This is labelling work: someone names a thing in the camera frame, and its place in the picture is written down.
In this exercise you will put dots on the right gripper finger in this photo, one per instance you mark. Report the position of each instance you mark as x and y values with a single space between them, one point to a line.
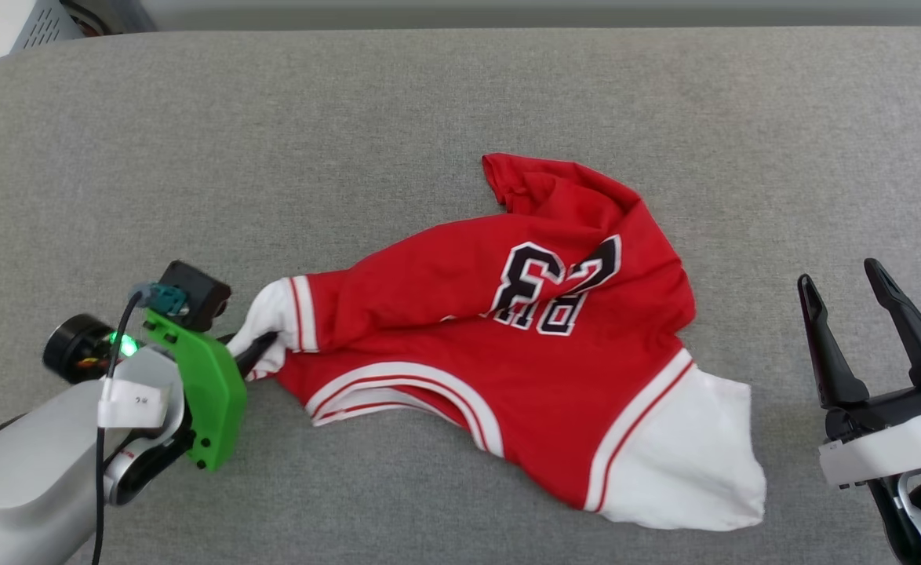
833 369
915 345

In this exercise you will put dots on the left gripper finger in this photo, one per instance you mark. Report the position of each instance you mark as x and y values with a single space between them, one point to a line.
253 351

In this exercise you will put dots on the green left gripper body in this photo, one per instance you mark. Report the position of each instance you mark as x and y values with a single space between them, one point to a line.
213 392

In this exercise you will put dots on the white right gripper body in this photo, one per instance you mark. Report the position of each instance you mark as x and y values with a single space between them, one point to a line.
892 447

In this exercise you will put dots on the red basketball jersey white sleeves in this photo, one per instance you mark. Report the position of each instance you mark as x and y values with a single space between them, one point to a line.
445 314

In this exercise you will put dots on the grey partition leg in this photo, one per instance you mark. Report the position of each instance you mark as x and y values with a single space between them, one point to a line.
132 12

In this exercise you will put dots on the white partition panel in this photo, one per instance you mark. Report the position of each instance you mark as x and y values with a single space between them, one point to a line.
507 3

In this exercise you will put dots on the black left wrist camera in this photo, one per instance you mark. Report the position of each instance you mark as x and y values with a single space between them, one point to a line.
194 294

